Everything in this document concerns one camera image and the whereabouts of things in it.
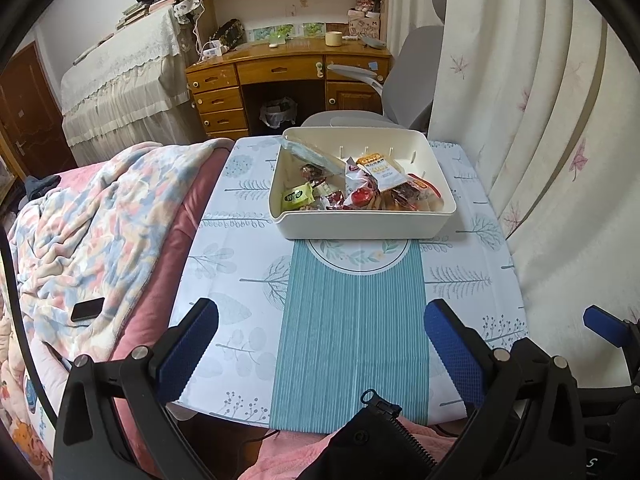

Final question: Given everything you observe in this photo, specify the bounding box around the white plastic storage box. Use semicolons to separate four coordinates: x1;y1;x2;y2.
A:
269;126;458;241

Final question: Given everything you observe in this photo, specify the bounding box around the pink bedsheet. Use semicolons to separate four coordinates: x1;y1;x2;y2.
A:
30;147;236;461

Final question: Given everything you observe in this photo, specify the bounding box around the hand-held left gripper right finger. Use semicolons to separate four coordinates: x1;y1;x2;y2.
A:
424;298;587;480

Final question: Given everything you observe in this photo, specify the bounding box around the black garment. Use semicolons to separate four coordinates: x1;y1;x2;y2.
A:
300;387;436;480

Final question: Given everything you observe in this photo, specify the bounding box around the clear rice cracker packet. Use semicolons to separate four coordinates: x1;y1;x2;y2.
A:
400;172;445;211

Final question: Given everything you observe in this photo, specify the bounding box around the dark floral pencil case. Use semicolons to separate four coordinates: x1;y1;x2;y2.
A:
210;19;246;43

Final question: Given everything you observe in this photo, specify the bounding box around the dark blue cloth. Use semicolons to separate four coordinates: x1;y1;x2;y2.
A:
25;175;61;201

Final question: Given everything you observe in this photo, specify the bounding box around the grey office chair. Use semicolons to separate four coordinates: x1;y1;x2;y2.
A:
300;0;448;136

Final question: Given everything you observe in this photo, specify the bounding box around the printed cloth bag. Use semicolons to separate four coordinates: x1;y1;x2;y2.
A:
172;0;203;23

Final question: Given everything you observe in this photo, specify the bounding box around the floral blanket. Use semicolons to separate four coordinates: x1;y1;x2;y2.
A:
7;140;236;356

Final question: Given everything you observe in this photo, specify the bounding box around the silver foil snack bag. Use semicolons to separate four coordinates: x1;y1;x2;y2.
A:
345;157;381;195

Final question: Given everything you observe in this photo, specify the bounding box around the wooden desk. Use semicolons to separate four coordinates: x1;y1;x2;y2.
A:
185;42;393;136

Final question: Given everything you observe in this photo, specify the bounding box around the green snack packet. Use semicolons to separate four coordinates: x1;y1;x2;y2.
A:
281;184;315;212

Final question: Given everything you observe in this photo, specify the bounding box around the lace covered piano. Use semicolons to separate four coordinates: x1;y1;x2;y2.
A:
60;7;201;161

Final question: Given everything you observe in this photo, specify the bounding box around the brown wooden door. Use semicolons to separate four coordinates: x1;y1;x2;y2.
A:
0;42;76;176

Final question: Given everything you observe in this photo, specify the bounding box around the black smartphone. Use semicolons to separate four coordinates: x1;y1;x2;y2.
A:
70;297;106;323

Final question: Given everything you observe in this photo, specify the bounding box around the cartoon print quilt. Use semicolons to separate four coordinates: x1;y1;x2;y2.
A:
0;310;56;480

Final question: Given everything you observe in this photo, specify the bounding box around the stack of books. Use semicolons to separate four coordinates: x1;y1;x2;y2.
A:
117;2;151;28

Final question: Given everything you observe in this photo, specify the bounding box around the black cable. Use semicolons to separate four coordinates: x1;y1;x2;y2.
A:
0;230;57;413

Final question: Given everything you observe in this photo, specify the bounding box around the beige biscuit packet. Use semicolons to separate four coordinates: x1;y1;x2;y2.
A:
369;160;402;192

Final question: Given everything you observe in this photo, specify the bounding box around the trash bin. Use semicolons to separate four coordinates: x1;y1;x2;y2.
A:
260;97;301;131

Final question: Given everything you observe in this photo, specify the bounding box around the leaf print curtain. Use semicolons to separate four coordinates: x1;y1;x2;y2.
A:
387;0;640;376

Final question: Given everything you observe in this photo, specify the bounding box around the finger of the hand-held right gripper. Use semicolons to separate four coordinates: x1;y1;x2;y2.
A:
582;304;640;361

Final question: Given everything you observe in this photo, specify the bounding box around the pink fleece cloth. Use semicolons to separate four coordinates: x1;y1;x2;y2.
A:
250;417;461;480

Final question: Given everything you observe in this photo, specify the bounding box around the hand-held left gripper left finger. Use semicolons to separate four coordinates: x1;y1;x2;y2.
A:
52;297;219;480

